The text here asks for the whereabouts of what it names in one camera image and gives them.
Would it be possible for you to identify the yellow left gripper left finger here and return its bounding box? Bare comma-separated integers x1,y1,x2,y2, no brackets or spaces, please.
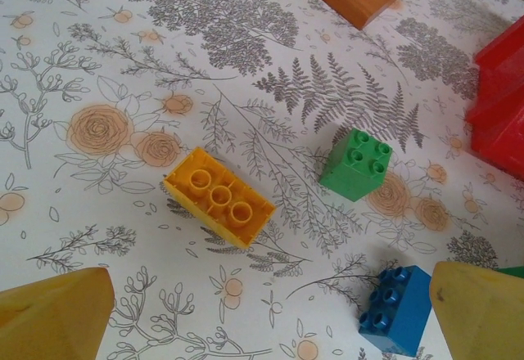
0,267,117,360

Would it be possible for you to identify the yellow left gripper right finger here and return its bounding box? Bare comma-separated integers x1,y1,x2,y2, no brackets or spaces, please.
430,260,524,360

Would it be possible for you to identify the square green lego brick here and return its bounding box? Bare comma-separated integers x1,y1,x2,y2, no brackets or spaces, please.
318,127,394,204

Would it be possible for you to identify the long yellow lego brick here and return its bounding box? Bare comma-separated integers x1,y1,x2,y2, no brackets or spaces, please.
162,146,276,250

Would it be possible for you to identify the long blue lego brick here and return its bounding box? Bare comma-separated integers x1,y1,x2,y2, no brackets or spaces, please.
358,264,433,357

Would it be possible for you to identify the floral patterned tablecloth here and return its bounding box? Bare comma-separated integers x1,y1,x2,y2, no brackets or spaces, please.
0,0,524,360

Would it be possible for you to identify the red plastic bin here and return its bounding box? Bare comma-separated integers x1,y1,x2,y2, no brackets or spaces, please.
466,18,524,181

